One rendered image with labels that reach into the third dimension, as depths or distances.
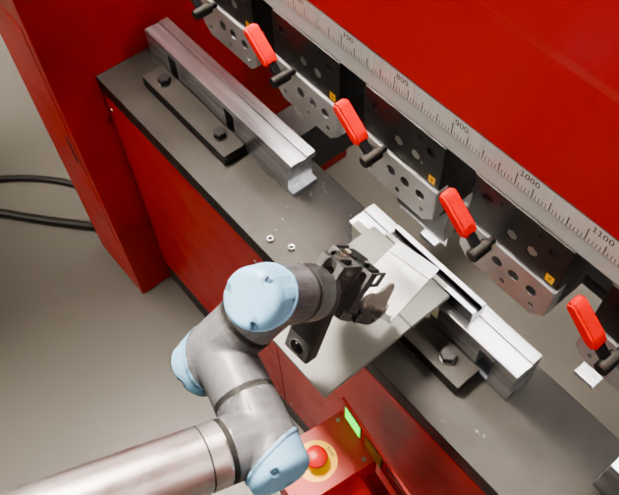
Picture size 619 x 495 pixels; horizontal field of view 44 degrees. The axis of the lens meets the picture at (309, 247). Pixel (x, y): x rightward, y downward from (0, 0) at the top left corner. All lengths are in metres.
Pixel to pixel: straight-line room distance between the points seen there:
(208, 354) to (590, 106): 0.49
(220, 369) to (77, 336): 1.57
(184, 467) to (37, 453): 1.52
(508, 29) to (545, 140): 0.12
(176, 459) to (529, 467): 0.64
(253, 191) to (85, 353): 1.06
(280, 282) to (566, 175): 0.32
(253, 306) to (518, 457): 0.59
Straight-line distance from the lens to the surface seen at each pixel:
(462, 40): 0.84
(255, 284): 0.83
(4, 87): 3.18
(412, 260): 1.25
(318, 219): 1.45
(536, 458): 1.28
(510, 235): 0.96
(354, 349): 1.17
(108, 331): 2.41
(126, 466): 0.81
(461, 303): 1.22
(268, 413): 0.86
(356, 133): 1.03
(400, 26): 0.90
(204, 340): 0.90
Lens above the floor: 2.06
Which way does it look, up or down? 57 degrees down
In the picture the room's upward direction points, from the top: 4 degrees counter-clockwise
